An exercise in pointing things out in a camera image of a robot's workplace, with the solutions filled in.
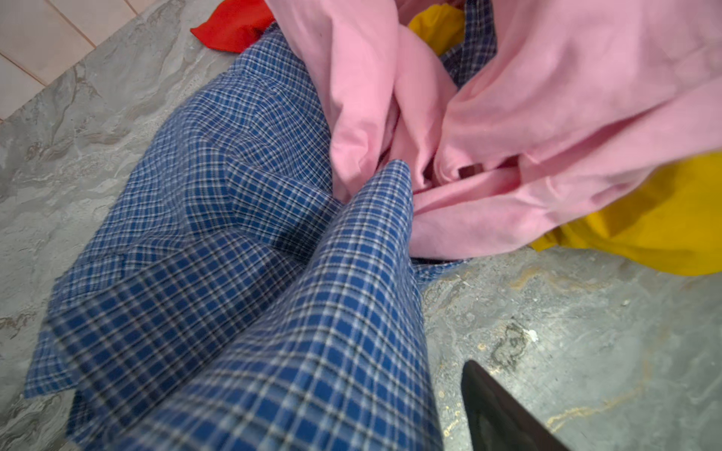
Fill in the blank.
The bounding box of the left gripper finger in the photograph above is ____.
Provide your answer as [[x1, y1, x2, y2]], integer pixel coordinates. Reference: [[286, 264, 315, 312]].
[[461, 360, 568, 451]]

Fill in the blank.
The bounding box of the blue checkered cloth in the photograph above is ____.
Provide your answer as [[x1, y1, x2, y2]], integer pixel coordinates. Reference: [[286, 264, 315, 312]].
[[23, 0, 498, 451]]

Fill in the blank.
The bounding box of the light pink cloth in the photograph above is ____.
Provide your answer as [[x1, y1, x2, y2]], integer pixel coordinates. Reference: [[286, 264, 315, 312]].
[[269, 1, 721, 259]]

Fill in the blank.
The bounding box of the yellow cloth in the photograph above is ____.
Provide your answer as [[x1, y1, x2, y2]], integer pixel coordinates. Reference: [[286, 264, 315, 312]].
[[409, 1, 721, 276]]

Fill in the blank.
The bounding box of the red cloth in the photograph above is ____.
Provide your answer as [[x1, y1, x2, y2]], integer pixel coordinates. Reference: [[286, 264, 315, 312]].
[[191, 0, 275, 54]]

